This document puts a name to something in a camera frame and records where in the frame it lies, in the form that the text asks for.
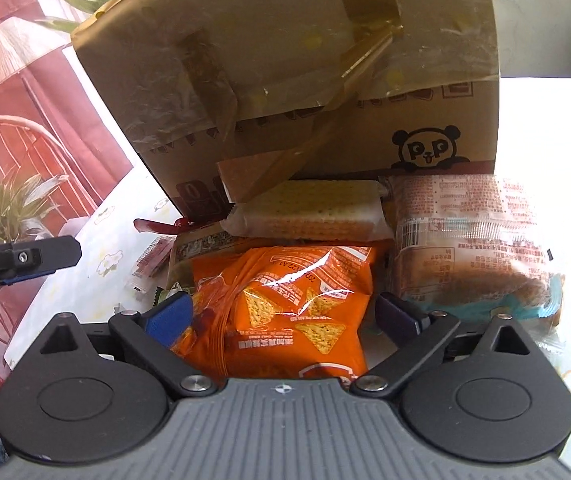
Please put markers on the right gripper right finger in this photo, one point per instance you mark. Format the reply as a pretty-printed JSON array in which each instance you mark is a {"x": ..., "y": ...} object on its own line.
[{"x": 420, "y": 338}]

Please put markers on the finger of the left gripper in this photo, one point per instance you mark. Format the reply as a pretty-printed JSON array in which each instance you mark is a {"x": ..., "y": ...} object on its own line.
[{"x": 25, "y": 261}]

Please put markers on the brown bread packet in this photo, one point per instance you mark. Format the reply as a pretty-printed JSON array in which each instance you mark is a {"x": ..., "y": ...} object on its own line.
[{"x": 470, "y": 245}]

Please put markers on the red jelly snack packet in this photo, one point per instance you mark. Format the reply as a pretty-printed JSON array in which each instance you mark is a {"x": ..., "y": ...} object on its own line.
[{"x": 156, "y": 254}]

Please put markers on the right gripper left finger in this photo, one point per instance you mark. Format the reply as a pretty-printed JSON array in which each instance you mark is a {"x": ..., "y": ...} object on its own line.
[{"x": 171, "y": 317}]

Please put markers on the cracker packet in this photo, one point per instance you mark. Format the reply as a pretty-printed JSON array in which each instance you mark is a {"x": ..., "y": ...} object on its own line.
[{"x": 349, "y": 210}]

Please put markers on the red patterned curtain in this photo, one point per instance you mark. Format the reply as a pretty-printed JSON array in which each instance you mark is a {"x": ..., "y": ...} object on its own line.
[{"x": 65, "y": 169}]

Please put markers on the orange chip bag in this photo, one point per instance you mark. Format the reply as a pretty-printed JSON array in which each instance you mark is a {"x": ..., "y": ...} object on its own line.
[{"x": 286, "y": 312}]

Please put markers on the brown cardboard box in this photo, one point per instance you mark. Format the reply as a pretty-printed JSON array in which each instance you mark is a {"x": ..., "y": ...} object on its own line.
[{"x": 224, "y": 99}]

